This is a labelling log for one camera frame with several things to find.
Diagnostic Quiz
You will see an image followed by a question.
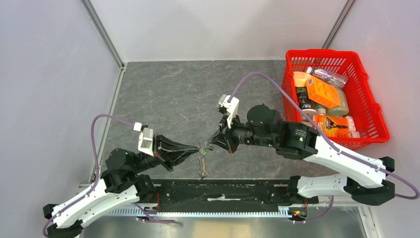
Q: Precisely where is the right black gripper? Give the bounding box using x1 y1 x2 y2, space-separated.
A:
208 110 276 153

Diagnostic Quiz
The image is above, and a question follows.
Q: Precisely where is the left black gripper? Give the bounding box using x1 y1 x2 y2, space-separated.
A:
131 132 200 174

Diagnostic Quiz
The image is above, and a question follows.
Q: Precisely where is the leopard print wrist strap keyring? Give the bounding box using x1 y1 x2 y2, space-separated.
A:
198 142 213 179

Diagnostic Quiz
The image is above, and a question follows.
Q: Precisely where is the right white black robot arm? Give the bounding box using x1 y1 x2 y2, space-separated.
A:
210 104 395 206

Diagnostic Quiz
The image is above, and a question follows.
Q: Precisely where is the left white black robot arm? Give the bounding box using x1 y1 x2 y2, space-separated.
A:
43 129 199 238

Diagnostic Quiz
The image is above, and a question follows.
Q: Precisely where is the dark green bottle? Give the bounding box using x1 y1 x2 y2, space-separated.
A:
295 87 317 119

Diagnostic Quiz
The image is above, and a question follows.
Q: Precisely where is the yellow sponge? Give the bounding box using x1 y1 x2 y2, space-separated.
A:
293 71 312 87

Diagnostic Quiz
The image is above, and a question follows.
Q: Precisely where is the orange carton box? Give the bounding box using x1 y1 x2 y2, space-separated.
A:
306 76 341 109

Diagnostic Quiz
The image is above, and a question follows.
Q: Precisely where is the orange razor package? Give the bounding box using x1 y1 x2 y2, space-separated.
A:
313 115 349 138

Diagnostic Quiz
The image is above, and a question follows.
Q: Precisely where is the beige soap pouch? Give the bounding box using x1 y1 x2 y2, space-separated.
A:
326 88 350 117

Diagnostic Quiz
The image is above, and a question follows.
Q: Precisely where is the clear plastic bottle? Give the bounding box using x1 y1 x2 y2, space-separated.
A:
305 66 348 89

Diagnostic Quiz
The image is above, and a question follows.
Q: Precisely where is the pink white packet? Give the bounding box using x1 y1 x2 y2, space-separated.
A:
345 116 360 138

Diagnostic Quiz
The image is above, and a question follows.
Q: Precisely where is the red plastic basket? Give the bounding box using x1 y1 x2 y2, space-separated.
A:
281 49 390 151

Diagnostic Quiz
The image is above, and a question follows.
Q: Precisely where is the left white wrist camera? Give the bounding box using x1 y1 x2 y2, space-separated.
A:
138 128 154 156

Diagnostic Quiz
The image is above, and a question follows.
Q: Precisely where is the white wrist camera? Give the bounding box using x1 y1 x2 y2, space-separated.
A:
138 128 154 156
216 94 239 129

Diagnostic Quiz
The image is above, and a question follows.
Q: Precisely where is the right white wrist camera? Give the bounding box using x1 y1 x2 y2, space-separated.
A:
216 94 239 129

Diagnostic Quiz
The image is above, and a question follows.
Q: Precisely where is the black mounting base plate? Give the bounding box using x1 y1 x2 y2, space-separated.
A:
140 178 319 213

